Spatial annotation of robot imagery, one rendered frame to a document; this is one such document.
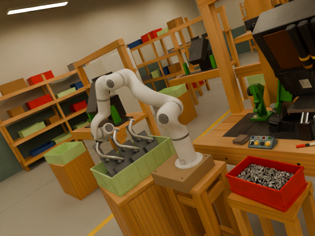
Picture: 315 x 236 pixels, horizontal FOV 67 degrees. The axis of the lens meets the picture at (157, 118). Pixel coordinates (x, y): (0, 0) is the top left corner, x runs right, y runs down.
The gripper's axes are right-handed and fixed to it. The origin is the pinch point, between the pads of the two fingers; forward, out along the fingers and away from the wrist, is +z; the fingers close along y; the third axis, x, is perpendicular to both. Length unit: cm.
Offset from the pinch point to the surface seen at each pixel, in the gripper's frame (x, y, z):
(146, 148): -2.4, -41.5, -1.4
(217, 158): 11, -78, -54
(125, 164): 15.5, -25.0, -1.2
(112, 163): 15.4, -15.2, 4.3
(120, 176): 29.6, -17.7, -18.8
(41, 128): -173, 84, 496
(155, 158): 10.1, -44.4, -18.0
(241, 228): 59, -76, -76
